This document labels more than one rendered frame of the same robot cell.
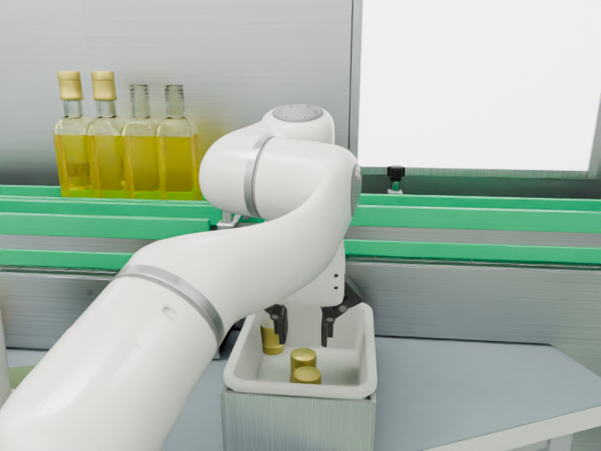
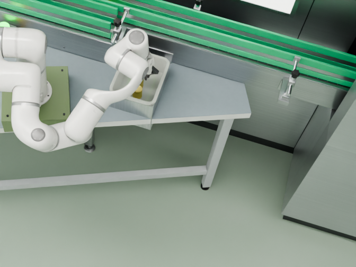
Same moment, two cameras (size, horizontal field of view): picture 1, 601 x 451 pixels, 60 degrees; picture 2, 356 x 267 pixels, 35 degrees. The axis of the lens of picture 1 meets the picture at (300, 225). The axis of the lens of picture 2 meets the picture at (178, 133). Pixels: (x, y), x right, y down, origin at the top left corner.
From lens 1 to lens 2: 1.51 m
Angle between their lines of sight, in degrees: 41
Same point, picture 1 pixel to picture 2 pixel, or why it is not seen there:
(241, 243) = (110, 95)
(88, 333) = (80, 114)
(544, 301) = (241, 70)
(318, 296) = not seen: hidden behind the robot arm
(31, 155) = not seen: outside the picture
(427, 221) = (201, 33)
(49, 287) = (47, 28)
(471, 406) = (194, 105)
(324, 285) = not seen: hidden behind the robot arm
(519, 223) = (237, 43)
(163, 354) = (93, 118)
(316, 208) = (129, 87)
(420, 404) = (177, 100)
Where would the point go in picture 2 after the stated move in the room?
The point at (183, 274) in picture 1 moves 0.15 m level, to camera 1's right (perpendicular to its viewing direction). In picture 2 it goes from (98, 102) to (145, 112)
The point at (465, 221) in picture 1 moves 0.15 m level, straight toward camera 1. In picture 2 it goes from (215, 37) to (197, 64)
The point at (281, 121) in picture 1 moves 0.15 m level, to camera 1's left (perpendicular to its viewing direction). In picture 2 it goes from (130, 42) to (83, 32)
